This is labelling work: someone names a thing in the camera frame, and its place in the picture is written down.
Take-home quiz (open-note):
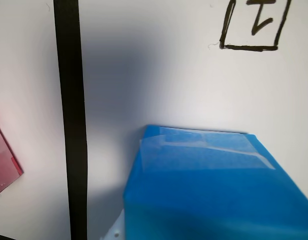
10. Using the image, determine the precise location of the plain white paper sheet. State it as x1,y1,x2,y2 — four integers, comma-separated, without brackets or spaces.
0,0,72,240

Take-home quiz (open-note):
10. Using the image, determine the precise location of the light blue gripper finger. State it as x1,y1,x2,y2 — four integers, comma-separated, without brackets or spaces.
103,209,127,240

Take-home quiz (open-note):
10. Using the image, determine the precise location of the blue box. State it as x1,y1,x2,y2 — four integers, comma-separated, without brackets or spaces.
122,124,308,240

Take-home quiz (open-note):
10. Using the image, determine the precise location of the white paper with drawn square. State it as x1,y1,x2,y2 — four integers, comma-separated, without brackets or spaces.
77,0,308,240

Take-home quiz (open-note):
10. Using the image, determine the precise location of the black mat with WRO print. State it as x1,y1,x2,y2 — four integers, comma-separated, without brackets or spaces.
0,0,89,240

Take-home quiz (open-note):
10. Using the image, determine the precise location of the red box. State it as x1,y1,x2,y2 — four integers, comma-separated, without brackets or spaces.
0,116,25,199

